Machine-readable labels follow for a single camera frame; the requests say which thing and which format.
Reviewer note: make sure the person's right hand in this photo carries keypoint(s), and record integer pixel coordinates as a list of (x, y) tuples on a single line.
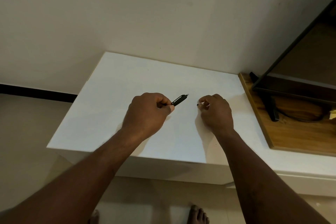
[(217, 115)]

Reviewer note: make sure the person's left hand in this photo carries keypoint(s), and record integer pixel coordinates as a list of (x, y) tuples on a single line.
[(143, 116)]

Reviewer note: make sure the person's left thumb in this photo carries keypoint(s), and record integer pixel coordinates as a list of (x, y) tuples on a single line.
[(168, 108)]

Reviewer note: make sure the person's right thumb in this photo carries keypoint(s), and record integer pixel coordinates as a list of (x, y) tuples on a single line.
[(204, 106)]

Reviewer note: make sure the black pen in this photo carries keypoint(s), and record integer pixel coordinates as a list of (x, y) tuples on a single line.
[(179, 99)]

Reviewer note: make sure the person's left forearm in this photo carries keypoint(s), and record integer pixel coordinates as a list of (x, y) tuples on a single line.
[(76, 176)]

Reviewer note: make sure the person's right forearm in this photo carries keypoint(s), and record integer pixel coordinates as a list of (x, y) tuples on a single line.
[(259, 179)]

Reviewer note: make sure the black television stand foot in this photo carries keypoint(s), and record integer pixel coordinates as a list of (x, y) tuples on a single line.
[(253, 76), (271, 108)]

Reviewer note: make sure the wooden board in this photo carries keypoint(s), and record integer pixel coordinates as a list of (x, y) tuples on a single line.
[(288, 132)]

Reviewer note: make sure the black flat screen television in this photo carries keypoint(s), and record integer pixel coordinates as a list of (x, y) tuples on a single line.
[(301, 69)]

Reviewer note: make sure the person's right foot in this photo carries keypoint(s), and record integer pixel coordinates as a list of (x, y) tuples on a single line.
[(198, 216)]

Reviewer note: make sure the small yellow object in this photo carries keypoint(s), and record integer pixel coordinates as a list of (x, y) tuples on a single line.
[(333, 114)]

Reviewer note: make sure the black skirting strip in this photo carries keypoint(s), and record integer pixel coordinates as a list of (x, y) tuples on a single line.
[(36, 93)]

